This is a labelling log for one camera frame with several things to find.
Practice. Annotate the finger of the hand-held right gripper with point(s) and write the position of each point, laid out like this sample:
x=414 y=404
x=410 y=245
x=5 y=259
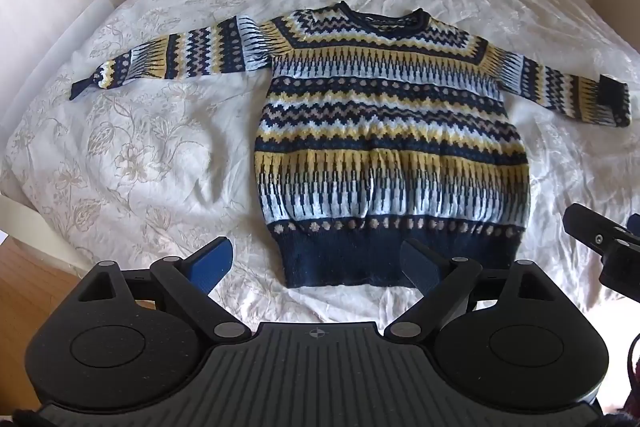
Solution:
x=592 y=227

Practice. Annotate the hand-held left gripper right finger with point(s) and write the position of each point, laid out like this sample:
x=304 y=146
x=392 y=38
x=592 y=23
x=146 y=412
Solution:
x=419 y=268

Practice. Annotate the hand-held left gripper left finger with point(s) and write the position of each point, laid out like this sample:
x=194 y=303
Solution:
x=211 y=263

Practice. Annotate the navy yellow patterned knit sweater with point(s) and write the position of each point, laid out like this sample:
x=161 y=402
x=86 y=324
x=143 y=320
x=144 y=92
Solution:
x=385 y=147

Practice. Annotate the white floral bed duvet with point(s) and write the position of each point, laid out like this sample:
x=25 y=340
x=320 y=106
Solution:
x=160 y=127

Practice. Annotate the white bed frame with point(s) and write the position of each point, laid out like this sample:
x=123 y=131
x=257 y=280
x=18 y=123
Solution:
x=35 y=232

